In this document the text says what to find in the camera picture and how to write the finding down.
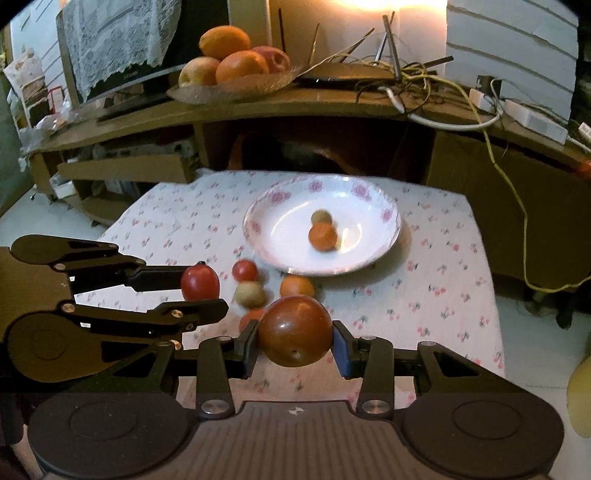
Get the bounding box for black television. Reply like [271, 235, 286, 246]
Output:
[55, 0, 232, 123]

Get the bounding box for small round red fruit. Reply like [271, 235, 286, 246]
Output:
[231, 259, 259, 282]

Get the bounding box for white floral plate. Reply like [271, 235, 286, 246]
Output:
[242, 174, 401, 277]

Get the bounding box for white power adapter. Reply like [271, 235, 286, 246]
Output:
[468, 88, 498, 113]

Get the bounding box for white corrugated board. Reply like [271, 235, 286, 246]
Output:
[445, 0, 581, 131]

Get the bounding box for printed carton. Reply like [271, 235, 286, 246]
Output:
[2, 45, 45, 131]

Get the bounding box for large orange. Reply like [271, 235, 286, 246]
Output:
[215, 50, 270, 84]
[199, 25, 252, 61]

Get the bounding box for small red tomato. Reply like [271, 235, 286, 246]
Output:
[180, 261, 221, 301]

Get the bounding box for wooden television stand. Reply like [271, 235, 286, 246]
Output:
[20, 76, 591, 289]

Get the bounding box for black router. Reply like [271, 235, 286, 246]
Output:
[277, 8, 456, 89]

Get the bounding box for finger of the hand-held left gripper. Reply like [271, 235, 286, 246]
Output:
[55, 298, 230, 344]
[11, 234, 200, 296]

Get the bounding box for white lace cloth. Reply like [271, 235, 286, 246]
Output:
[62, 0, 184, 100]

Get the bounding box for tan kiwi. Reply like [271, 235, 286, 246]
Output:
[234, 281, 267, 309]

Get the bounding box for cardboard box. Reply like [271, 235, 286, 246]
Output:
[54, 151, 200, 217]

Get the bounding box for yellow round object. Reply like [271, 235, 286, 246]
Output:
[566, 354, 591, 440]

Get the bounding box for yellow cable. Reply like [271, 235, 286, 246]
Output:
[318, 51, 591, 294]

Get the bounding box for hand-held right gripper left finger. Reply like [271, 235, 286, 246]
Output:
[99, 319, 260, 420]

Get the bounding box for small orange tangerine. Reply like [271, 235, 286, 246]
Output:
[238, 308, 269, 334]
[279, 274, 316, 299]
[308, 222, 338, 252]

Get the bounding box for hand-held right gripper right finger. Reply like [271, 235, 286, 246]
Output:
[331, 319, 523, 418]

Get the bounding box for yellow apple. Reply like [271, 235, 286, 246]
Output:
[178, 56, 222, 88]

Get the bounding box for large dark red tomato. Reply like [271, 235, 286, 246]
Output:
[257, 295, 334, 368]

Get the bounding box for white cable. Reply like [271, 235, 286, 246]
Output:
[381, 78, 504, 131]

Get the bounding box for white power strip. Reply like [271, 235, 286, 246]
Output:
[501, 98, 570, 145]

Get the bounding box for floral tablecloth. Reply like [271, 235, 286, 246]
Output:
[98, 169, 507, 408]

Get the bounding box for glass fruit dish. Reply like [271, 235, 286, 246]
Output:
[165, 68, 302, 103]

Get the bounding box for red apple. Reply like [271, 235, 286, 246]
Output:
[252, 45, 293, 75]

